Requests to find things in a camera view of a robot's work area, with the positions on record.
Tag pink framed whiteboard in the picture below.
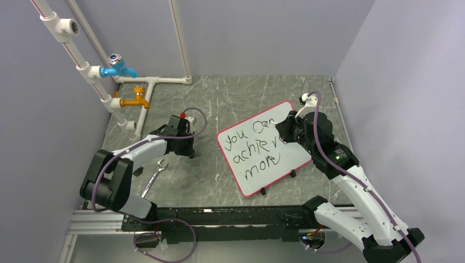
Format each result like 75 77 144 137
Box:
217 101 311 197

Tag silver combination wrench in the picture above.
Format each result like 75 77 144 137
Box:
139 159 169 198

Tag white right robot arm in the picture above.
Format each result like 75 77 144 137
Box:
275 110 425 262

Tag orange brass faucet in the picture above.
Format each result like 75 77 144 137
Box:
119 85 150 109

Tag orange black hex keys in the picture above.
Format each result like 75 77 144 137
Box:
133 167 144 176

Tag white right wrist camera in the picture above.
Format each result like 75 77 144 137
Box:
296 91 319 118

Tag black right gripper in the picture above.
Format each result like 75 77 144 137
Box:
276 110 317 155

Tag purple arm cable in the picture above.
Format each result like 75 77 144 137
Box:
299 90 422 263
90 107 208 263

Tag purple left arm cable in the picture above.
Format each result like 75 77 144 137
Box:
90 107 208 263

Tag blue plastic faucet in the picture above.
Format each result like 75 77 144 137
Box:
99 53 138 78

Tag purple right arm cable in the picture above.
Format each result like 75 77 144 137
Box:
299 90 422 263

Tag white PVC pipe frame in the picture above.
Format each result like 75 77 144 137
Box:
32 1 192 141

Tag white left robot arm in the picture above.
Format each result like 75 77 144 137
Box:
80 113 196 230

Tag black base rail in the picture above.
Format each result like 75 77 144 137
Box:
121 205 322 244

